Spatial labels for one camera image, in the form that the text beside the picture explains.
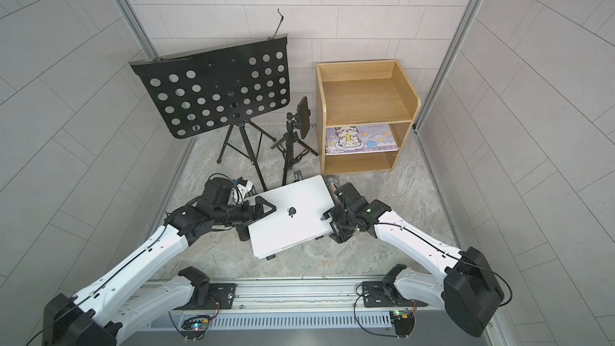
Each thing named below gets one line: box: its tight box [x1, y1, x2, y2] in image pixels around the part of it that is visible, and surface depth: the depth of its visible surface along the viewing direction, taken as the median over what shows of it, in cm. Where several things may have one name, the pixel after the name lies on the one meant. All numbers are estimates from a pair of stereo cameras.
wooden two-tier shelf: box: [315, 59, 422, 176], surface depth 90 cm
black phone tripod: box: [270, 96, 319, 186], surface depth 91 cm
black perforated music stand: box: [129, 8, 291, 193], surface depth 71 cm
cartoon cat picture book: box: [325, 124, 400, 155], surface depth 93 cm
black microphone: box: [235, 225, 251, 242], surface depth 81 cm
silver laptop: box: [245, 174, 336, 259], surface depth 80 cm
